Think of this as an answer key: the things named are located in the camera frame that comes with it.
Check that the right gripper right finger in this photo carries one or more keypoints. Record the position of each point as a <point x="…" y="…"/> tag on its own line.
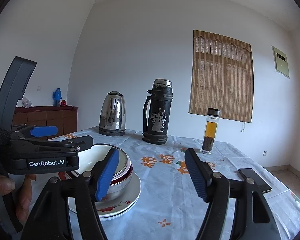
<point x="253" y="218"/>

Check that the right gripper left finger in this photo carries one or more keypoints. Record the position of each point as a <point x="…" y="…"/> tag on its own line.
<point x="50" y="217"/>

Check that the red flower white plate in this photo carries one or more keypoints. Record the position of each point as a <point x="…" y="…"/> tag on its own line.
<point x="132" y="190"/>

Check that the stainless steel bowl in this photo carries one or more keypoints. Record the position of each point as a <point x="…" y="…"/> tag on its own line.
<point x="117" y="189"/>

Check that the left hand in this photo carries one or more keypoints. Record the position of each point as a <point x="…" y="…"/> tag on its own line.
<point x="7" y="185"/>

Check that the black smartphone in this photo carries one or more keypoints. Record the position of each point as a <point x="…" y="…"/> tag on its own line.
<point x="250" y="173"/>

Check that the clear plastic bag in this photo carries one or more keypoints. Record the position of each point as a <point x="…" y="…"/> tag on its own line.
<point x="26" y="103"/>

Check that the brown wooden sideboard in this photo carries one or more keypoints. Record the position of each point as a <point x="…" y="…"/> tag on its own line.
<point x="63" y="117"/>

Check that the blue thermos jug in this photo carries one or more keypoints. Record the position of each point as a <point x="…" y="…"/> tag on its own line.
<point x="57" y="97"/>

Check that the glass tea bottle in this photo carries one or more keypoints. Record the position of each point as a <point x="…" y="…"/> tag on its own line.
<point x="210" y="130"/>

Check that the stainless steel electric kettle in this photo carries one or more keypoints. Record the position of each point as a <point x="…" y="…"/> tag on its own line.
<point x="113" y="115"/>

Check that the bamboo window blind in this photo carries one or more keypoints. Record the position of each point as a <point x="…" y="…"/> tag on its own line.
<point x="222" y="76"/>

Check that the black worn thermos flask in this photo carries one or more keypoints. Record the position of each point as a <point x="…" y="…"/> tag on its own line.
<point x="156" y="112"/>

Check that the wall electrical panel box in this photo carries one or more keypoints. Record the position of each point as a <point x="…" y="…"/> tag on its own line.
<point x="281" y="64"/>

